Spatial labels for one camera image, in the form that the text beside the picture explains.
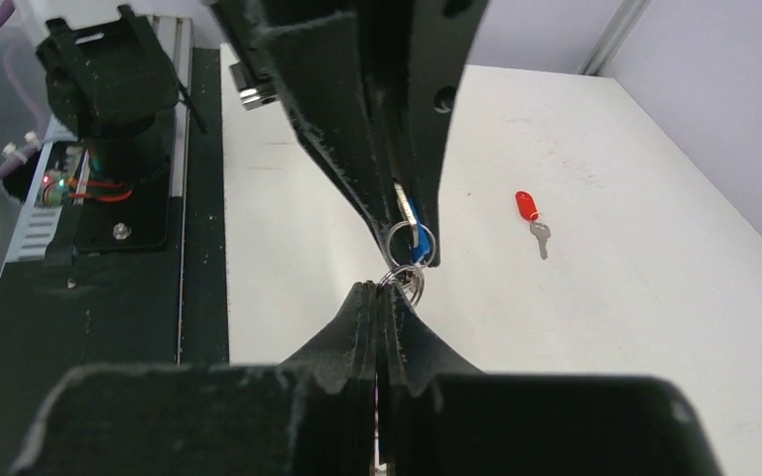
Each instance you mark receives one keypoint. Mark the blue key tag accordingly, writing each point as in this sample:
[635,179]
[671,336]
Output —
[424,249]

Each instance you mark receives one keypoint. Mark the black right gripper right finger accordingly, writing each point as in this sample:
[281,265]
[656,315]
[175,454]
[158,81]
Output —
[441,415]

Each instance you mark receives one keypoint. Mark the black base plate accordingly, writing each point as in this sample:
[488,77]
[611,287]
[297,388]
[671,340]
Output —
[164,307]

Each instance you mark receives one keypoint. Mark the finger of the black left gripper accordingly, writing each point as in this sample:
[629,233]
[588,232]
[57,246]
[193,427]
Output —
[305,57]
[412,58]

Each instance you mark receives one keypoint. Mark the red key tag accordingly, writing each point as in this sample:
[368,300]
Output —
[526,205]

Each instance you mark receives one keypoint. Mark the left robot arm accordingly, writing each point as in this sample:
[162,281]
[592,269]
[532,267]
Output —
[109,81]

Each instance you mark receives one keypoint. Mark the silver key on red tag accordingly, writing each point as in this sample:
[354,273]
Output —
[542,232]

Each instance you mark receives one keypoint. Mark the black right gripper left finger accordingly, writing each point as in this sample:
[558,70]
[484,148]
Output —
[311,415]

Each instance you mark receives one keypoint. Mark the left circuit board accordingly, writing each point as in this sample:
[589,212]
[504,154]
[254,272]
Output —
[69,179]

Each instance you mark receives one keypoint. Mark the aluminium frame rail right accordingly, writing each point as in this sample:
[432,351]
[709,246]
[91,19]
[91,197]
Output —
[621,24]

